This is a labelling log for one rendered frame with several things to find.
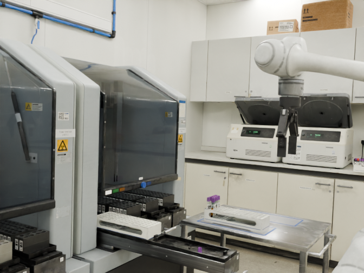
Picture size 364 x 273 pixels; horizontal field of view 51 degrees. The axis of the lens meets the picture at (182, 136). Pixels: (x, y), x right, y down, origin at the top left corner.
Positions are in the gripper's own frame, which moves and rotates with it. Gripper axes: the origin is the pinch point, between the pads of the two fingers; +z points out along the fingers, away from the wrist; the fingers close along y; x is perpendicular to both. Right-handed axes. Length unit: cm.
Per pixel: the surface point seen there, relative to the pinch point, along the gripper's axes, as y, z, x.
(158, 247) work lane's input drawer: -17, 40, 44
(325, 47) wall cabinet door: 248, -82, 38
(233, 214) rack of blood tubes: 21.8, 32.4, 29.0
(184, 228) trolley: 17, 42, 52
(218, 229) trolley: 16, 39, 34
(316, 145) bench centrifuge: 220, 11, 35
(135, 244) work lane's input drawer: -17, 41, 55
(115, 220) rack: -15, 34, 67
